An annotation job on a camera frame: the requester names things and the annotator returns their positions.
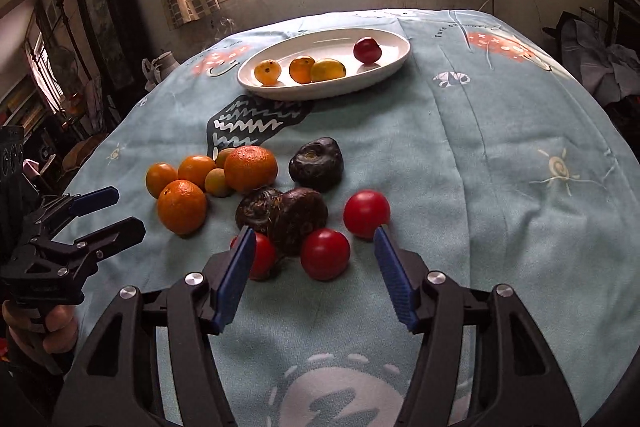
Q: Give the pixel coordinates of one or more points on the dark red plum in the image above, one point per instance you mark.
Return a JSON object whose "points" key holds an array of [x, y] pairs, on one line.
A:
{"points": [[367, 50]]}

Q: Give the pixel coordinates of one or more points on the white pitcher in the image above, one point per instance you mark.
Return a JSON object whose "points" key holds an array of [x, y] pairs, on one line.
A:
{"points": [[164, 66]]}

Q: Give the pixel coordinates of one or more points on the large orange tangerine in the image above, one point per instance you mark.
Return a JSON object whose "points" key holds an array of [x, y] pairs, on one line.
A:
{"points": [[250, 168]]}

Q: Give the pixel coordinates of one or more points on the spotted yellow fruit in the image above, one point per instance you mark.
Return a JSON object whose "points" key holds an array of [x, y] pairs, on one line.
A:
{"points": [[267, 72]]}

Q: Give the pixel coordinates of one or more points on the yellow lemon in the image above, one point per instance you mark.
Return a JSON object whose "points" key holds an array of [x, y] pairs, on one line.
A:
{"points": [[329, 70]]}

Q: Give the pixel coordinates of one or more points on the small orange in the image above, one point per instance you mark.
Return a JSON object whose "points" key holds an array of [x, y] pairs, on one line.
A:
{"points": [[160, 179], [181, 208], [300, 69], [196, 169]]}

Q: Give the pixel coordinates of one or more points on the small yellow-green fruit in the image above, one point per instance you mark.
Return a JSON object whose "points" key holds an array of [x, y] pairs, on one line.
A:
{"points": [[222, 156], [218, 183]]}

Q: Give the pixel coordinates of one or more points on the red tomato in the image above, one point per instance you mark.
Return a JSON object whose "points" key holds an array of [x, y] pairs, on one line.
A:
{"points": [[366, 213], [263, 257], [325, 254]]}

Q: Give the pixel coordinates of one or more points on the printed light blue blanket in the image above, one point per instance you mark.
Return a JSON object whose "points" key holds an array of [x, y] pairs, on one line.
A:
{"points": [[450, 182]]}

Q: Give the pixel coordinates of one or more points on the person's left hand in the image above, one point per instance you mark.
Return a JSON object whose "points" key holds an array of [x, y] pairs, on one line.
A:
{"points": [[62, 327]]}

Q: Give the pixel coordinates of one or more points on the white oval plate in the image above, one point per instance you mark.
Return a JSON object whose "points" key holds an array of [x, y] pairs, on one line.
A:
{"points": [[340, 44]]}

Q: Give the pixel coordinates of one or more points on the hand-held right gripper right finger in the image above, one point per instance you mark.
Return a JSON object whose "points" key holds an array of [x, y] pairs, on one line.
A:
{"points": [[395, 279]]}

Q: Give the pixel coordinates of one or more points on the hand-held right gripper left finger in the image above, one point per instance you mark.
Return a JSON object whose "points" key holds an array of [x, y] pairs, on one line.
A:
{"points": [[235, 279]]}

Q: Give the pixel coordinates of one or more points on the dark wooden cabinet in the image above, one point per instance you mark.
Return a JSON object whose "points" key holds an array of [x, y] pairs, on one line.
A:
{"points": [[107, 17]]}

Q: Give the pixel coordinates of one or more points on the chair with clothes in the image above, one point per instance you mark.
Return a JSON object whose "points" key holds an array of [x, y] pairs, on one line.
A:
{"points": [[595, 52]]}

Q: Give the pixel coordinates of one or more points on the dark brown water chestnut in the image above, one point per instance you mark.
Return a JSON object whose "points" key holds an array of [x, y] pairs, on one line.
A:
{"points": [[300, 219], [255, 209], [316, 165]]}

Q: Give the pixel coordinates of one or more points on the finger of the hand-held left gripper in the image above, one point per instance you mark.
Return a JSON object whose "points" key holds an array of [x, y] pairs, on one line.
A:
{"points": [[97, 199], [112, 234]]}

